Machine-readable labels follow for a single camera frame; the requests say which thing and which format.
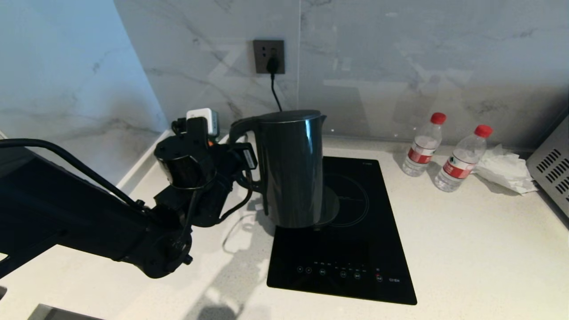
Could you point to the black electric kettle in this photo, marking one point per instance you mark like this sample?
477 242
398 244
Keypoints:
293 173

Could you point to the silver vented appliance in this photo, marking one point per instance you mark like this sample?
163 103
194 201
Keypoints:
551 173

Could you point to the red-capped water bottle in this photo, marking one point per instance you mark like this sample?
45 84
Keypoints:
460 164
422 151

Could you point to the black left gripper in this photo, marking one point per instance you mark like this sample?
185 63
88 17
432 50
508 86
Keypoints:
231 166

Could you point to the crumpled white tissue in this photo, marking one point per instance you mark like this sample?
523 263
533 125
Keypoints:
502 171

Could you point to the dark grey wall socket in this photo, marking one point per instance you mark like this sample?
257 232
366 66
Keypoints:
269 52

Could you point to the black glass induction cooktop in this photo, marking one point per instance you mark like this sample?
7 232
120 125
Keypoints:
355 258

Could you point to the round grey kettle base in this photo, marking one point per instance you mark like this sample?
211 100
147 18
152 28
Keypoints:
331 206

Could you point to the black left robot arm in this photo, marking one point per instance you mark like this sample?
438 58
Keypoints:
89 222

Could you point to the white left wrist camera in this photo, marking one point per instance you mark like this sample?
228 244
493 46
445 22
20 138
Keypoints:
204 120

